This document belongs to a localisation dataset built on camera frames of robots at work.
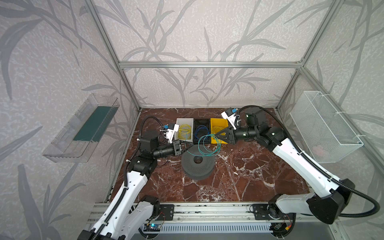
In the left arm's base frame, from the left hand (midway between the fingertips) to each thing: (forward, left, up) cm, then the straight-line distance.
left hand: (193, 142), depth 66 cm
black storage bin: (+24, -4, -27) cm, 37 cm away
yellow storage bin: (+27, -14, -23) cm, 38 cm away
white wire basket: (0, -56, +7) cm, 57 cm away
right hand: (+5, -11, +2) cm, 12 cm away
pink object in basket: (+1, -62, -8) cm, 62 cm away
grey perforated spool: (+3, -2, -29) cm, 29 cm away
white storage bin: (+31, +10, -25) cm, 41 cm away
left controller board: (-30, +20, -29) cm, 46 cm away
